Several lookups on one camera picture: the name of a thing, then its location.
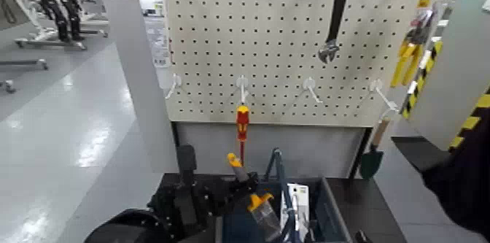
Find red yellow screwdriver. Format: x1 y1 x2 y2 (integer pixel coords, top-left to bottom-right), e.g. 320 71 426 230
236 104 251 166

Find blue-grey plastic crate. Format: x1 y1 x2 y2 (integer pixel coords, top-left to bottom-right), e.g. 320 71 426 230
216 175 353 243

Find packaged yellow-handled pliers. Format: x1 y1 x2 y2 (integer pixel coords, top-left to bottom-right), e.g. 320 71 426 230
390 0 438 88

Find white packaged item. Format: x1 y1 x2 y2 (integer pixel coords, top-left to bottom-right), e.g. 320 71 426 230
280 182 310 243

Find grey wheeled stand base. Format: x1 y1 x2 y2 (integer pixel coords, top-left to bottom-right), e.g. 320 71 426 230
0 58 50 94

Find beige pegboard panel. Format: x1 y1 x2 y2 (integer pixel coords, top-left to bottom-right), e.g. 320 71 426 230
149 0 432 128

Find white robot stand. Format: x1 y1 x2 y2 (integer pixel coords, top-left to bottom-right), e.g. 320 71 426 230
0 0 110 52

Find black humanoid robot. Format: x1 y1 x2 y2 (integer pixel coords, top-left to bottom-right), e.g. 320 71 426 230
26 0 86 42

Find grey panel with hazard tape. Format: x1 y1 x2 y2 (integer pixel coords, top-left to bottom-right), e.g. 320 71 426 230
408 0 490 152

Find white pegboard hook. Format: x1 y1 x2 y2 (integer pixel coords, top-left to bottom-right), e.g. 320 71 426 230
303 77 324 105
236 75 250 106
368 79 400 112
165 74 183 100

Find white hanging product card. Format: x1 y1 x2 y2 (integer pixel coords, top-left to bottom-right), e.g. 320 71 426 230
136 0 172 69

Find black adjustable wrench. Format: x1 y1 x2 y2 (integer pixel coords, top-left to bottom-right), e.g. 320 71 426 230
317 0 349 64

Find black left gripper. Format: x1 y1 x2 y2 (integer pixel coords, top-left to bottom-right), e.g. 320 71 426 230
148 171 261 239

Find grey shelf side panel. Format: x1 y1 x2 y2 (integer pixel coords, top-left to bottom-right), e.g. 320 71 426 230
102 0 181 174

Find green wooden-handled garden trowel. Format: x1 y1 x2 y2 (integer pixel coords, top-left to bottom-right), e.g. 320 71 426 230
358 117 392 181

